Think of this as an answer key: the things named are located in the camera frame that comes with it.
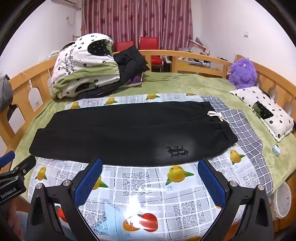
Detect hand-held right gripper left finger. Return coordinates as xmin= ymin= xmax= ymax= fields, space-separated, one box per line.
xmin=26 ymin=159 xmax=103 ymax=241

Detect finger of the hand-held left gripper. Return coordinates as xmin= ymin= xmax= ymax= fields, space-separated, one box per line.
xmin=11 ymin=155 xmax=37 ymax=178
xmin=0 ymin=151 xmax=16 ymax=168

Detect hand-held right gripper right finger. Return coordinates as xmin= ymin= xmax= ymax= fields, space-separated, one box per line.
xmin=198 ymin=159 xmax=274 ymax=241

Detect black pants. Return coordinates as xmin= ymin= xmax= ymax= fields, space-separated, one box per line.
xmin=29 ymin=100 xmax=238 ymax=167

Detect person's left forearm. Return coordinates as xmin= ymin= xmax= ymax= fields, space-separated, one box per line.
xmin=7 ymin=204 xmax=29 ymax=241

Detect fruit print plastic mat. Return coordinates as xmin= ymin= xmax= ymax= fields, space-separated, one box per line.
xmin=27 ymin=93 xmax=263 ymax=241

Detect grey checked cloth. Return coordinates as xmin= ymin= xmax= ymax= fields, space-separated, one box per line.
xmin=200 ymin=95 xmax=274 ymax=193

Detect grey bag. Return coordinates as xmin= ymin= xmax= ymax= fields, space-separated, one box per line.
xmin=0 ymin=75 xmax=14 ymax=113

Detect white plastic basin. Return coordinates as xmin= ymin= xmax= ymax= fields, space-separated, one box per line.
xmin=273 ymin=183 xmax=293 ymax=219

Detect green blanket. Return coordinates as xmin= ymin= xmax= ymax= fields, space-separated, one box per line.
xmin=17 ymin=71 xmax=296 ymax=186

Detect folded white flower quilt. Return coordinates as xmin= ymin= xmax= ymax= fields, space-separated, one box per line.
xmin=50 ymin=33 xmax=121 ymax=99

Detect purple cloth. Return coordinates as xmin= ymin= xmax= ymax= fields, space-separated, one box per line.
xmin=126 ymin=73 xmax=145 ymax=87

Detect purple plush toy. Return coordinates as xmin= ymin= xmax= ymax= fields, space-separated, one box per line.
xmin=228 ymin=57 xmax=258 ymax=90

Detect pile of papers and boxes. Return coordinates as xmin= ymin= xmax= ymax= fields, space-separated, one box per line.
xmin=178 ymin=37 xmax=212 ymax=69

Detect red chair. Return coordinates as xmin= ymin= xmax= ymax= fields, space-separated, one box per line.
xmin=115 ymin=41 xmax=136 ymax=54
xmin=139 ymin=36 xmax=163 ymax=70

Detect white air conditioner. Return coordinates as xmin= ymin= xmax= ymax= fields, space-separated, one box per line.
xmin=60 ymin=0 xmax=82 ymax=11

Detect red striped curtain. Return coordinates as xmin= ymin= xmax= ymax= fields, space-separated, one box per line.
xmin=81 ymin=0 xmax=193 ymax=51

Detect wooden bed frame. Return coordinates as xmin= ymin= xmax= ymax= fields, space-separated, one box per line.
xmin=0 ymin=49 xmax=296 ymax=232

